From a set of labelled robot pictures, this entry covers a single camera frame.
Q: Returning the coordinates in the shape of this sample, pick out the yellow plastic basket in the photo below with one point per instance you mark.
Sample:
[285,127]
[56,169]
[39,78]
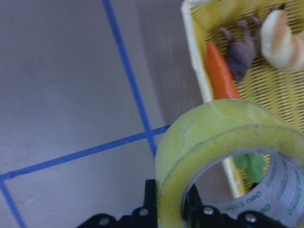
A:
[280,92]

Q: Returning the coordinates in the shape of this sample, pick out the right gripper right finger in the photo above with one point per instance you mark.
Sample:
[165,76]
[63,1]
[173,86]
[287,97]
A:
[198,215]

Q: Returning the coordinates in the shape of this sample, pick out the toy bread croissant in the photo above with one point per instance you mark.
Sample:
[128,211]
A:
[279,46]

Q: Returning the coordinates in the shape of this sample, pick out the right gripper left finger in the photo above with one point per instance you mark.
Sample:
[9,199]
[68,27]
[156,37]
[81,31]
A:
[144,216]

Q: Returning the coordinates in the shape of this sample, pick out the brown toy animal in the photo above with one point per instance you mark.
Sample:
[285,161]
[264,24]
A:
[241,53]

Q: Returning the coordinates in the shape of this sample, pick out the yellow tape roll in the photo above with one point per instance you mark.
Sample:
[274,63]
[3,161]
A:
[221,129]

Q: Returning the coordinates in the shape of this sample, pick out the orange toy carrot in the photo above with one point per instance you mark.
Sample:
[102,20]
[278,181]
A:
[224,88]

